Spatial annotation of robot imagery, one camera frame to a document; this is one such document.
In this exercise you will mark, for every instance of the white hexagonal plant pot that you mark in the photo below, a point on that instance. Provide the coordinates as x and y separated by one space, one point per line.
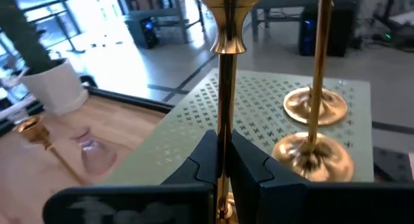
58 91

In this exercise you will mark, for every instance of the gold candlestick holder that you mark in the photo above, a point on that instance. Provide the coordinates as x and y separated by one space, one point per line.
226 88
32 128
297 104
323 165

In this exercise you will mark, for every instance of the dark computer tower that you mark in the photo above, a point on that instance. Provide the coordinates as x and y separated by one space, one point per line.
142 33
336 33

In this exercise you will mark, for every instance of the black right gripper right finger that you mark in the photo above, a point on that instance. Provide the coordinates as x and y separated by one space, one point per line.
307 204

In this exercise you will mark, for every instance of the pink ribbed glass candle holder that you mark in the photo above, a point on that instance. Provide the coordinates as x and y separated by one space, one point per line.
97 159

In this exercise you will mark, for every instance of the grey metal desk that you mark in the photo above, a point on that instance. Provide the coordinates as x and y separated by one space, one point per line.
155 13
278 4

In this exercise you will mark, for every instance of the green cactus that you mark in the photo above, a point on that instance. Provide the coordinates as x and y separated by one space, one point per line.
22 39

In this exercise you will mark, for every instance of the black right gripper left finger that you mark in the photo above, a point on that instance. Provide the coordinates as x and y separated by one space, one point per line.
145 204

